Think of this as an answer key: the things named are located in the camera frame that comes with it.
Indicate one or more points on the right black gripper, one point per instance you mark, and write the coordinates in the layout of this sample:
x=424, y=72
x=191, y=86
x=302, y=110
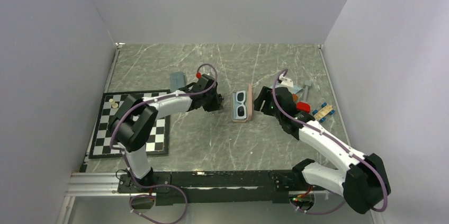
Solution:
x=265, y=95

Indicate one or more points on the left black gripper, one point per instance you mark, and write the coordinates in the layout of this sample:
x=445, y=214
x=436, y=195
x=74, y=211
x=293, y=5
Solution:
x=216, y=104

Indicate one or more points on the blue cleaning cloth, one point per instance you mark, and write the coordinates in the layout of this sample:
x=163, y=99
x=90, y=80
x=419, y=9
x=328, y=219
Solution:
x=233, y=109

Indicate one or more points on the pink glasses case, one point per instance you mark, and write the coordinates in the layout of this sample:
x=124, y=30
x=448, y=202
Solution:
x=249, y=104

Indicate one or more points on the grey blue glasses case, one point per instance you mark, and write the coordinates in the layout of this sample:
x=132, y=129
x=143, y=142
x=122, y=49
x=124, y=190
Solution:
x=177, y=80

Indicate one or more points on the white frame sunglasses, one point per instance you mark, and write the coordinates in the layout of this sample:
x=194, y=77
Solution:
x=240, y=100

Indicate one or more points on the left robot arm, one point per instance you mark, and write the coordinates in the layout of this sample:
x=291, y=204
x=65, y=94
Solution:
x=132, y=124

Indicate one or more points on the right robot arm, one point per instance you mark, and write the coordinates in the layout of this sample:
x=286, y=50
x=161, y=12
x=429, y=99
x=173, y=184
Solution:
x=360, y=179

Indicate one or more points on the red toy block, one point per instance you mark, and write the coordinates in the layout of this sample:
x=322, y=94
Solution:
x=303, y=106

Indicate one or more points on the grey toy hammer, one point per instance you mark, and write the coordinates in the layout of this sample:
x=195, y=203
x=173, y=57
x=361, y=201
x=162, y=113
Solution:
x=307, y=85

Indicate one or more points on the wooden toy car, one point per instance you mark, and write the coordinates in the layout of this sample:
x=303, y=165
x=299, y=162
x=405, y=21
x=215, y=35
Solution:
x=326, y=109

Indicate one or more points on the black white chessboard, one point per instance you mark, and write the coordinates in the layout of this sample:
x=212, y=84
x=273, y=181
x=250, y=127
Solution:
x=157, y=143

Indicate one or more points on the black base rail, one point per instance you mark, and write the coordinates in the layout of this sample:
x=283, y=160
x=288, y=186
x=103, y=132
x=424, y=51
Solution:
x=276, y=186

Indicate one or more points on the aluminium frame rail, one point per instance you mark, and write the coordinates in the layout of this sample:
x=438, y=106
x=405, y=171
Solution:
x=92, y=184

